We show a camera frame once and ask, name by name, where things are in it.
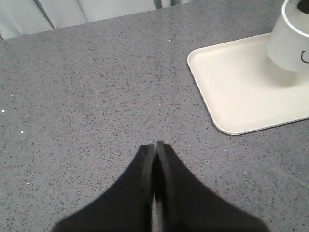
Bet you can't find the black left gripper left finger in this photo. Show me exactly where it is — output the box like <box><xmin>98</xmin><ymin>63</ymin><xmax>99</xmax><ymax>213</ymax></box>
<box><xmin>53</xmin><ymin>145</ymin><xmax>155</xmax><ymax>232</ymax></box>

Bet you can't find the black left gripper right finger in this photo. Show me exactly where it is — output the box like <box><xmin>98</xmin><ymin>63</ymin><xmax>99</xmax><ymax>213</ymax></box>
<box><xmin>155</xmin><ymin>141</ymin><xmax>269</xmax><ymax>232</ymax></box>

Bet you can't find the white smiley mug black handle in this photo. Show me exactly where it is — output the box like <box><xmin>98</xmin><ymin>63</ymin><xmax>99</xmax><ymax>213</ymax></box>
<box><xmin>267</xmin><ymin>0</ymin><xmax>309</xmax><ymax>72</ymax></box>

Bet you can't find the cream rectangular plastic tray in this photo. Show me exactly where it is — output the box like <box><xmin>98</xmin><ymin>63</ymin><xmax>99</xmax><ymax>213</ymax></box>
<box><xmin>187</xmin><ymin>33</ymin><xmax>309</xmax><ymax>135</ymax></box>

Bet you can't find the grey pleated curtain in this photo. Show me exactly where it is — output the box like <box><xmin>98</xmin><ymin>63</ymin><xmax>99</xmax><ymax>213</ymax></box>
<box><xmin>0</xmin><ymin>0</ymin><xmax>186</xmax><ymax>40</ymax></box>

